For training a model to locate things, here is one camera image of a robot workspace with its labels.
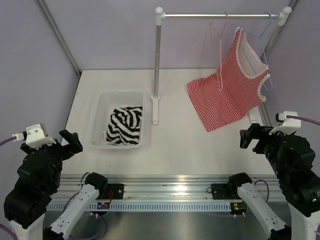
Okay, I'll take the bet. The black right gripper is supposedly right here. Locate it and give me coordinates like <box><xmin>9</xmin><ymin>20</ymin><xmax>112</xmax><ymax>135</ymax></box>
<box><xmin>240</xmin><ymin>121</ymin><xmax>292</xmax><ymax>179</ymax></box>

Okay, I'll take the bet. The black white striped tank top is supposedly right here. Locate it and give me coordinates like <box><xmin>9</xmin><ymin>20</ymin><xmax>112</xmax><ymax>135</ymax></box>
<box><xmin>103</xmin><ymin>106</ymin><xmax>143</xmax><ymax>146</ymax></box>

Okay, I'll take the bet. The pink wire hanger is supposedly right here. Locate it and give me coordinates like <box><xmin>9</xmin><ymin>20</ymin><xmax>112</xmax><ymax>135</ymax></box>
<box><xmin>209</xmin><ymin>12</ymin><xmax>229</xmax><ymax>92</ymax></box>

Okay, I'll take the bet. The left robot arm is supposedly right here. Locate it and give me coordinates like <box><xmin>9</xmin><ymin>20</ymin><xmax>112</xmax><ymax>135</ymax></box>
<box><xmin>3</xmin><ymin>127</ymin><xmax>108</xmax><ymax>240</ymax></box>

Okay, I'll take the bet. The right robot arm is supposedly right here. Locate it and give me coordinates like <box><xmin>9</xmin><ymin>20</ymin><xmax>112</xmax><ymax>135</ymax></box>
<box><xmin>226</xmin><ymin>123</ymin><xmax>320</xmax><ymax>240</ymax></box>

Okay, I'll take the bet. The red white striped tank top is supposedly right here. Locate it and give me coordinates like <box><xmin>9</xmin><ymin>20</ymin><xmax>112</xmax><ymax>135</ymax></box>
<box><xmin>187</xmin><ymin>27</ymin><xmax>271</xmax><ymax>132</ymax></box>

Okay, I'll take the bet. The clear plastic basket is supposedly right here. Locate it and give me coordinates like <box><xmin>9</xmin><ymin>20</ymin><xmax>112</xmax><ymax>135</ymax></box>
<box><xmin>90</xmin><ymin>90</ymin><xmax>146</xmax><ymax>150</ymax></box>

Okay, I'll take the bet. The silver white clothes rack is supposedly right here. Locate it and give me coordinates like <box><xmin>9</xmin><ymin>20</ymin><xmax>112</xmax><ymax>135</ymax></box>
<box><xmin>150</xmin><ymin>6</ymin><xmax>293</xmax><ymax>125</ymax></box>

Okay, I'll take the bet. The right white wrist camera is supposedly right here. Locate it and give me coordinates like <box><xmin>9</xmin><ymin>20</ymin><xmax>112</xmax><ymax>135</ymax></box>
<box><xmin>269</xmin><ymin>111</ymin><xmax>302</xmax><ymax>136</ymax></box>

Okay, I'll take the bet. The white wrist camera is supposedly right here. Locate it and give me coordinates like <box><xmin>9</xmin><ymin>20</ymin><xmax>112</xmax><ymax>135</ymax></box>
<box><xmin>12</xmin><ymin>123</ymin><xmax>57</xmax><ymax>149</ymax></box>
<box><xmin>269</xmin><ymin>111</ymin><xmax>302</xmax><ymax>136</ymax></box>

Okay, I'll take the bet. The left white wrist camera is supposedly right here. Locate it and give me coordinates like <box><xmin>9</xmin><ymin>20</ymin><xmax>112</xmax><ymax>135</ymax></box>
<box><xmin>12</xmin><ymin>123</ymin><xmax>57</xmax><ymax>149</ymax></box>

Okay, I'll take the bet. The right aluminium frame post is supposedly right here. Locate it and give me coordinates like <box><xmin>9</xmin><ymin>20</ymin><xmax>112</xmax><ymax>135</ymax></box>
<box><xmin>259</xmin><ymin>0</ymin><xmax>299</xmax><ymax>126</ymax></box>

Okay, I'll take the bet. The aluminium frame post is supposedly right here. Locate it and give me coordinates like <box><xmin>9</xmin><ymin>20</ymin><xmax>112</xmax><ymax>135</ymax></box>
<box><xmin>259</xmin><ymin>0</ymin><xmax>299</xmax><ymax>126</ymax></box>
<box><xmin>35</xmin><ymin>0</ymin><xmax>82</xmax><ymax>78</ymax></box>

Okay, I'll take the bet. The aluminium mounting rail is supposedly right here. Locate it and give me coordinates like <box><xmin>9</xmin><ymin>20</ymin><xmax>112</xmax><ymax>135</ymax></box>
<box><xmin>52</xmin><ymin>174</ymin><xmax>285</xmax><ymax>202</ymax></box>

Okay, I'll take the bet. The blue wire hanger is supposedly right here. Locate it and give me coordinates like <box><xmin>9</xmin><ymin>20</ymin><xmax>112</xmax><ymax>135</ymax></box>
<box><xmin>244</xmin><ymin>12</ymin><xmax>273</xmax><ymax>92</ymax></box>

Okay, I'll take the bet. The white slotted cable duct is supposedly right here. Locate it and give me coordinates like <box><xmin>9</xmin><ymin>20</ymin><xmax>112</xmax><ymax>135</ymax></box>
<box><xmin>46</xmin><ymin>202</ymin><xmax>233</xmax><ymax>212</ymax></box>

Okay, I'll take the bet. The left aluminium frame post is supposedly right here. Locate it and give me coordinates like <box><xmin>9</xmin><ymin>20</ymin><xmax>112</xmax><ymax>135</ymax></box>
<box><xmin>35</xmin><ymin>0</ymin><xmax>82</xmax><ymax>78</ymax></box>

